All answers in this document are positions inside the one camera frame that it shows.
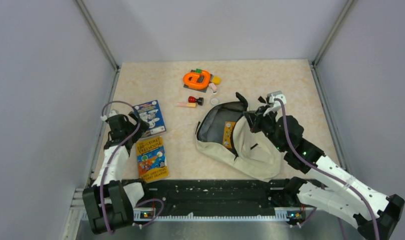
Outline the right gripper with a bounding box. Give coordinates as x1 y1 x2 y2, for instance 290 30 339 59
244 104 287 153

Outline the blue book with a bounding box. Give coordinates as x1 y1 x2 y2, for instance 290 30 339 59
134 100 167 138

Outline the orange book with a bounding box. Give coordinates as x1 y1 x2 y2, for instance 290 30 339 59
222 121 236 149

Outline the cream canvas backpack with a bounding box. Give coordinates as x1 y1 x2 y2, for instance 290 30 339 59
195 92 282 182

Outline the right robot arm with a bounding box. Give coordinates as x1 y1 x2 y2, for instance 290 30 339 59
243 107 405 240

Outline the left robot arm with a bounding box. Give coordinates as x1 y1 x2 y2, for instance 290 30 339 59
82 110 151 235

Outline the yellow treehouse book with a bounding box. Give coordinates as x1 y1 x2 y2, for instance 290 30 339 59
135 136 170 183

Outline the red black stamp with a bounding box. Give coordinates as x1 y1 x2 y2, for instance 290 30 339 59
188 96 205 106

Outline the orange plastic toy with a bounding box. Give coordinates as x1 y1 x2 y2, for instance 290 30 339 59
182 70 211 88

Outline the pink white eraser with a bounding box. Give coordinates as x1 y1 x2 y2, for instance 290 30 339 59
208 82 218 94

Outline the yellow toy block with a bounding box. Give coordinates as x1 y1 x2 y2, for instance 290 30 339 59
211 76 221 85

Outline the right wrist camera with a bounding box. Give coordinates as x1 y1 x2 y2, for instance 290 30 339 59
263 90 287 117

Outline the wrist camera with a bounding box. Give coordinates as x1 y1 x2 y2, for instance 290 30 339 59
263 90 287 117
100 109 119 122

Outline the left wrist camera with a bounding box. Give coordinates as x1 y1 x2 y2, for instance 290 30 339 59
100 109 119 122

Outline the grey toy base plate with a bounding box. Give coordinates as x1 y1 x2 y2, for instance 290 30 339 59
183 81 209 93

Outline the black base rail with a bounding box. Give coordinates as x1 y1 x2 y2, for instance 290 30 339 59
119 178 352 220

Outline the aluminium frame rail right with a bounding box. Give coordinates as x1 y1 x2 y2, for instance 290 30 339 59
309 0 358 173

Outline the aluminium frame rail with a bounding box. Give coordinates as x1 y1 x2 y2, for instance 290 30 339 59
62 0 120 240
309 0 358 173

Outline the aluminium frame rail left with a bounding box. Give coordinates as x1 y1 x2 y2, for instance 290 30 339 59
62 0 120 240

